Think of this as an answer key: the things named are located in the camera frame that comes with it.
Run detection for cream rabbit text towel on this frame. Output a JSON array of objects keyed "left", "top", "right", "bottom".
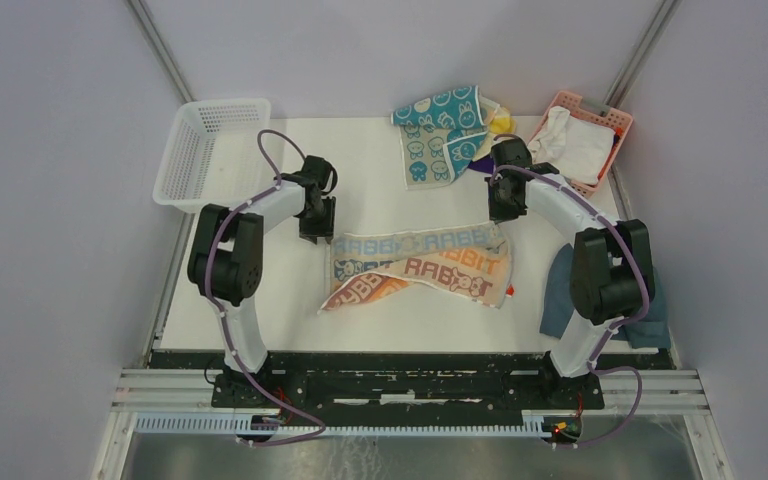
[{"left": 320, "top": 222, "right": 513, "bottom": 312}]

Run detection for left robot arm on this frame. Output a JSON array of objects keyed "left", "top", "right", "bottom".
[{"left": 187, "top": 156, "right": 338, "bottom": 407}]

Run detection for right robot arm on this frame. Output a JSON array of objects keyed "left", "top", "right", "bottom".
[{"left": 486, "top": 134, "right": 655, "bottom": 408}]

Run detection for purple cloth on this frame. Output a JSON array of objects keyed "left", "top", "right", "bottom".
[{"left": 468, "top": 155, "right": 495, "bottom": 175}]

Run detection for yellow cloth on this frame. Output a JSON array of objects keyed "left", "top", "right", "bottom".
[{"left": 486, "top": 105, "right": 516, "bottom": 136}]

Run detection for white cloth in basket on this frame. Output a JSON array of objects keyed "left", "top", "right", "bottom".
[{"left": 527, "top": 106, "right": 615, "bottom": 185}]

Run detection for teal bunny pattern towel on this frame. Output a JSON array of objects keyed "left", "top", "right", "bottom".
[{"left": 391, "top": 85, "right": 488, "bottom": 190}]

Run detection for white plastic basket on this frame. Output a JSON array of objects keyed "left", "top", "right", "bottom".
[{"left": 152, "top": 98, "right": 273, "bottom": 214}]

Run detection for pink plastic basket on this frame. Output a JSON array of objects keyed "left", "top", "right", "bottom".
[{"left": 526, "top": 90, "right": 633, "bottom": 197}]

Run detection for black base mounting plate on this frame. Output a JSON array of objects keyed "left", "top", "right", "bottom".
[{"left": 147, "top": 349, "right": 679, "bottom": 429}]

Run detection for dark teal cloth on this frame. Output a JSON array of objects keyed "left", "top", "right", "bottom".
[{"left": 539, "top": 244, "right": 672, "bottom": 349}]

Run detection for white toothed cable rail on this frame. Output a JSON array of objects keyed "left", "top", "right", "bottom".
[{"left": 134, "top": 412, "right": 551, "bottom": 439}]

